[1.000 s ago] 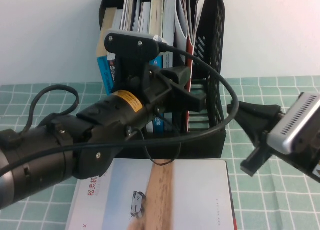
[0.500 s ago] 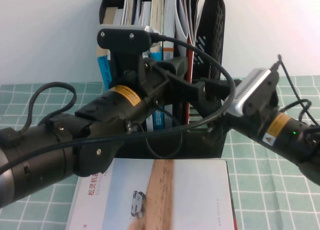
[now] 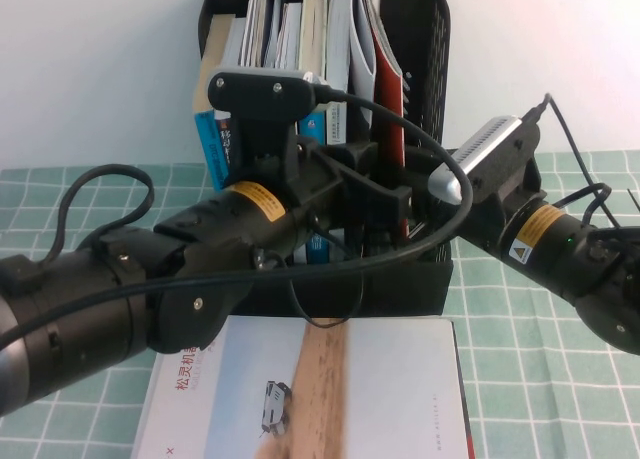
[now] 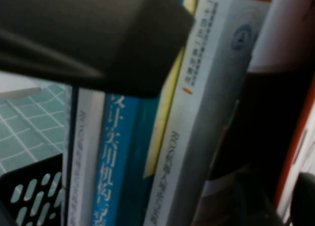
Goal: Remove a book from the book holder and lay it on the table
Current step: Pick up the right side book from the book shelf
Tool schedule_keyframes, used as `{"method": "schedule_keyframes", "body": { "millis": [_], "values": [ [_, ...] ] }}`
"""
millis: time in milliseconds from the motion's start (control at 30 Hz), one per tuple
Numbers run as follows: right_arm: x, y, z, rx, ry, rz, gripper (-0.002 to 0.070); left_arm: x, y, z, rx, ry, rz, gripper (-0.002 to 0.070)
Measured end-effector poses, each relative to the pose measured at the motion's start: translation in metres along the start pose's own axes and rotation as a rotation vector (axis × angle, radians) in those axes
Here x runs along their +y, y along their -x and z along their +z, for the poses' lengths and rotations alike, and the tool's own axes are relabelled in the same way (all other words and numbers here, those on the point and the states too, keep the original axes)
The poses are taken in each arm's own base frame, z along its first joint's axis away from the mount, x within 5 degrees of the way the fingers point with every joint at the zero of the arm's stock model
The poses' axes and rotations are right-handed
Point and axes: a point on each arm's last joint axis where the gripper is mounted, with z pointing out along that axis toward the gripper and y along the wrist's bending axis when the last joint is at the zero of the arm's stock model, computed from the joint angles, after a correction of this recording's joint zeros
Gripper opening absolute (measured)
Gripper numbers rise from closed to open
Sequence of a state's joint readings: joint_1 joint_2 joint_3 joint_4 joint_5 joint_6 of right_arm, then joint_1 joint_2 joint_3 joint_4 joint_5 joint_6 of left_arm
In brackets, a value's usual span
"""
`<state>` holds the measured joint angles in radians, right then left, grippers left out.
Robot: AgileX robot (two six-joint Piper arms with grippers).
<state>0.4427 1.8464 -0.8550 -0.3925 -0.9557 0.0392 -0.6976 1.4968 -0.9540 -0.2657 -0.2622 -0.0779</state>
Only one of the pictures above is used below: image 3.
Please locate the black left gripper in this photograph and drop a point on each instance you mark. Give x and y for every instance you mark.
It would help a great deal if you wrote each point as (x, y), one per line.
(320, 189)

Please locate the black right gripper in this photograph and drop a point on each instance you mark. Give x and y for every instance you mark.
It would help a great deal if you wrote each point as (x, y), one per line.
(450, 219)

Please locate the logistics brochure red white cover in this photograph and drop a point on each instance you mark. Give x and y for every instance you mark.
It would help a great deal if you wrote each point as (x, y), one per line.
(390, 104)

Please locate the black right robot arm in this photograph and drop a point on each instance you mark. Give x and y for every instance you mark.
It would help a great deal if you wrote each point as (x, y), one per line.
(600, 289)

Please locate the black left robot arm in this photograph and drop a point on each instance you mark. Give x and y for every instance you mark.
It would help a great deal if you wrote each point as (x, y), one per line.
(75, 304)

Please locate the black plastic book holder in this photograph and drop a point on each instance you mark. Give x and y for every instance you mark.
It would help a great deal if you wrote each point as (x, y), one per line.
(425, 54)

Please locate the black spine Chinese title book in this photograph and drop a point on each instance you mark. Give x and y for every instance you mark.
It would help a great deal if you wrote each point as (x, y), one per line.
(226, 144)

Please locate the blue spine book tan pages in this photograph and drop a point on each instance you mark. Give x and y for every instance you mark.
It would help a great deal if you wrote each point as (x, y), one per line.
(207, 129)

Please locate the floppy white dark cover brochure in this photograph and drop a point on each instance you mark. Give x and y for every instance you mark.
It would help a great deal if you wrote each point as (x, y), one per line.
(360, 54)

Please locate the white brochure red Chinese title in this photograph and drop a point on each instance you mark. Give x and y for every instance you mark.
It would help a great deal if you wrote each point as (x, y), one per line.
(400, 379)

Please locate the green checked tablecloth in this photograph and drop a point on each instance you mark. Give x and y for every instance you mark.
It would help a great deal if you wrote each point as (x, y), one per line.
(540, 379)

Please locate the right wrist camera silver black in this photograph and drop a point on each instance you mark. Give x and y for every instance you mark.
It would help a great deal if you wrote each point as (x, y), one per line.
(482, 146)

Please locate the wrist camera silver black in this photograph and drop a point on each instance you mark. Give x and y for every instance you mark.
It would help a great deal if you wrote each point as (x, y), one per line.
(260, 94)
(482, 146)

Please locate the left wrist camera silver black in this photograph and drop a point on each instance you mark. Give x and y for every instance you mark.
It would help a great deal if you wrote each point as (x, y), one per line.
(260, 94)

